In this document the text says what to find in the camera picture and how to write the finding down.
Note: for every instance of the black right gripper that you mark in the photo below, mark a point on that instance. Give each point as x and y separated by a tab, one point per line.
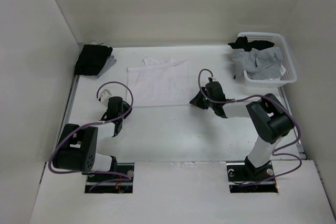
197	100

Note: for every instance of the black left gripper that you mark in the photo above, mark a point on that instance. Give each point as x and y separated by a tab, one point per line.
126	107

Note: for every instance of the white tank top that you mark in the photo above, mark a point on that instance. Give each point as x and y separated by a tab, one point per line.
164	82

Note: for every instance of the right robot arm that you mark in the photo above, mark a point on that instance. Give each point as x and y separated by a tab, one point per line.
267	115

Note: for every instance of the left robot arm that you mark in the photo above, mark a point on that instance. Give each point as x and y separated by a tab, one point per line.
76	150

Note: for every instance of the folded black tank top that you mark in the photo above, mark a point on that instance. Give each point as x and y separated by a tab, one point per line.
92	59

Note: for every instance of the black tank top in basket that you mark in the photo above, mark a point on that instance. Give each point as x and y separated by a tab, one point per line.
243	43

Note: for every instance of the white plastic laundry basket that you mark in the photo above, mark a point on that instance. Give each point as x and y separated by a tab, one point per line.
290	74

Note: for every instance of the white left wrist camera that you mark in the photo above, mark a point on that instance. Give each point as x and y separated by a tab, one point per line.
105	96

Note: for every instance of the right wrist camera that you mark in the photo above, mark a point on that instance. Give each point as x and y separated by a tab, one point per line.
212	79

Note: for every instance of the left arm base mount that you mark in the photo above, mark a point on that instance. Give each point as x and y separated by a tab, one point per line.
111	184

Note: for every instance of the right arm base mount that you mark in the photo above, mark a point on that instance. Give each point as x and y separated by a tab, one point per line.
242	181

